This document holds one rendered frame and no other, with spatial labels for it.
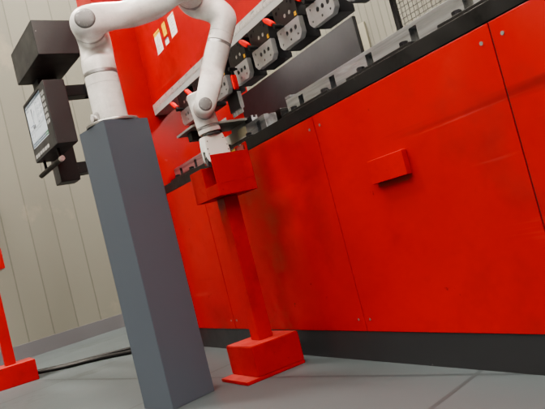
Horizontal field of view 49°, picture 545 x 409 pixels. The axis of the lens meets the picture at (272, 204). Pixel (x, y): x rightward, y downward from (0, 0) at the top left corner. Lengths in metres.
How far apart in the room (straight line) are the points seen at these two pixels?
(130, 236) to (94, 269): 3.64
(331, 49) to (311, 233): 1.12
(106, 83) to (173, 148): 1.33
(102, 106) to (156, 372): 0.94
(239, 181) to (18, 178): 3.61
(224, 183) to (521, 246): 1.07
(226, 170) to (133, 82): 1.48
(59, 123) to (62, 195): 2.28
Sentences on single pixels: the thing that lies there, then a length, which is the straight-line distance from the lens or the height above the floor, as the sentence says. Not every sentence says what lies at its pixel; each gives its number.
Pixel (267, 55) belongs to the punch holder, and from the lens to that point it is 2.40.
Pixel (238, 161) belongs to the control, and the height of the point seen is 0.77.
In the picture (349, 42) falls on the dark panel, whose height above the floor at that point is 1.24.
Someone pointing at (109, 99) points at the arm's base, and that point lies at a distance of 2.22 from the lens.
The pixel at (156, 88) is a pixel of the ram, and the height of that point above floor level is 1.42.
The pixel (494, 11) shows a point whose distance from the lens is 1.50.
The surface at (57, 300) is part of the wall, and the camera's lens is 5.53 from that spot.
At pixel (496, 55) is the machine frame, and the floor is 0.75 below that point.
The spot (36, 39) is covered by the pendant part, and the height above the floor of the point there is 1.84.
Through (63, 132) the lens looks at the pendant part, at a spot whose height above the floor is 1.30.
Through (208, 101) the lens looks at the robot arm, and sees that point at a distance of 2.14.
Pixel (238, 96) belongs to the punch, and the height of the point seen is 1.11.
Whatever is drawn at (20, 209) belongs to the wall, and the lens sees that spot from 5.53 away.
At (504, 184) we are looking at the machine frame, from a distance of 1.51.
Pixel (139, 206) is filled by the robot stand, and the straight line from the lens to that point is 2.11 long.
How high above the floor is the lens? 0.48
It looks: 3 degrees up
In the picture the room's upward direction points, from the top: 14 degrees counter-clockwise
